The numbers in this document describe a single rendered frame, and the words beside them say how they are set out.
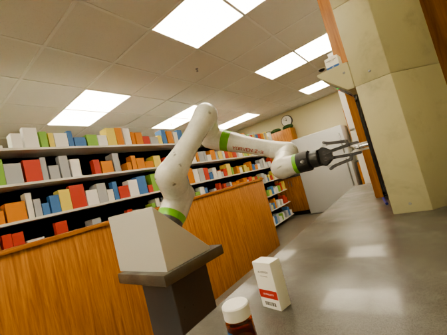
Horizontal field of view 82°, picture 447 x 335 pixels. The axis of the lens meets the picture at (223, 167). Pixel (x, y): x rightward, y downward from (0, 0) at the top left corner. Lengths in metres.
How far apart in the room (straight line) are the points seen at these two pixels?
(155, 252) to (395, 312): 0.76
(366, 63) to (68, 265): 2.10
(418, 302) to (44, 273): 2.01
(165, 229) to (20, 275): 1.29
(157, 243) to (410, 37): 1.14
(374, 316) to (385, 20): 0.94
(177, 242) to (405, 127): 0.89
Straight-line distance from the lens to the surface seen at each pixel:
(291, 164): 1.20
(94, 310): 2.32
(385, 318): 0.50
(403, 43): 1.16
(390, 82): 1.07
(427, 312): 0.51
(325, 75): 1.11
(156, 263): 1.04
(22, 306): 2.15
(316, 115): 6.90
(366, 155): 1.44
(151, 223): 0.99
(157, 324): 1.24
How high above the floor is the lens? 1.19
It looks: 4 degrees up
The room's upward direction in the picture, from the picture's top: 15 degrees counter-clockwise
